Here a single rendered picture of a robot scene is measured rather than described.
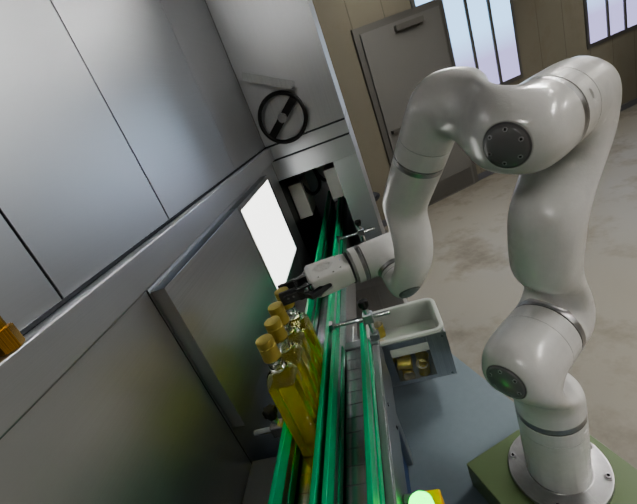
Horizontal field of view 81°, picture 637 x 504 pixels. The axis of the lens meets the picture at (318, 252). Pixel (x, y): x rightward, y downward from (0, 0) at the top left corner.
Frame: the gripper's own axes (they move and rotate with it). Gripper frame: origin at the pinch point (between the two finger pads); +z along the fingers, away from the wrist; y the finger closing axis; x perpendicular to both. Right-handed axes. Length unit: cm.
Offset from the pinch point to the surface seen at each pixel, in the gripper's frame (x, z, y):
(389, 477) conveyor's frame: 27.3, -6.2, 30.1
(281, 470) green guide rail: 19.8, 11.4, 26.6
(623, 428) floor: 132, -104, -28
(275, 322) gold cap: -0.9, 3.4, 12.6
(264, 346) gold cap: -0.4, 6.0, 18.5
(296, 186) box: -1, -14, -108
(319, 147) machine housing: -17, -29, -92
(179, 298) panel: -13.1, 17.2, 13.0
